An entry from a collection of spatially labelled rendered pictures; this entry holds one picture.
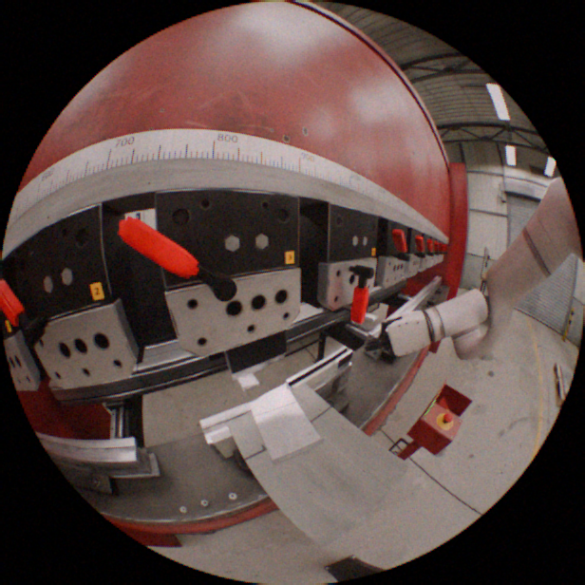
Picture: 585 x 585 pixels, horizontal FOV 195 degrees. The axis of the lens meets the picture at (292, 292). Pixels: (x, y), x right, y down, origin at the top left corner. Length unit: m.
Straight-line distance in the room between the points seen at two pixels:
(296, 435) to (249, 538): 1.09
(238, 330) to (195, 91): 0.26
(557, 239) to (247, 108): 0.41
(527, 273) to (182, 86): 0.48
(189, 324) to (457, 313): 0.48
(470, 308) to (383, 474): 0.37
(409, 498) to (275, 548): 0.82
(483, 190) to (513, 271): 7.42
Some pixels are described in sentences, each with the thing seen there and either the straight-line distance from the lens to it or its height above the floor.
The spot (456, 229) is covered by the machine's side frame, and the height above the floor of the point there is 1.52.
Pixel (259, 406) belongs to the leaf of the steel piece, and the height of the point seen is 1.00.
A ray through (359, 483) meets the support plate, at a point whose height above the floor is 1.00.
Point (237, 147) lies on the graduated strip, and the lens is 0.19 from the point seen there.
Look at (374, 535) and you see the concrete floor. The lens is 1.40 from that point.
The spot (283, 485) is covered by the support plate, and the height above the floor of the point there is 1.00.
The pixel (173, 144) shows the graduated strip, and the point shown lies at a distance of 0.19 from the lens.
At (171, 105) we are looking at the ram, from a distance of 0.22.
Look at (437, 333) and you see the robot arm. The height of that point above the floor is 1.11.
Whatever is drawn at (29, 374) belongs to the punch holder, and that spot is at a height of 1.20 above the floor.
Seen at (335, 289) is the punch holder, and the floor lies 1.21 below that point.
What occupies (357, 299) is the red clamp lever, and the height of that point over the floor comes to 1.20.
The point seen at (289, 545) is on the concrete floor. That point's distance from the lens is 1.32.
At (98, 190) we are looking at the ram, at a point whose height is 1.35.
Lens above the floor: 1.29
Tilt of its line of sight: 19 degrees down
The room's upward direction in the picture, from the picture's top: straight up
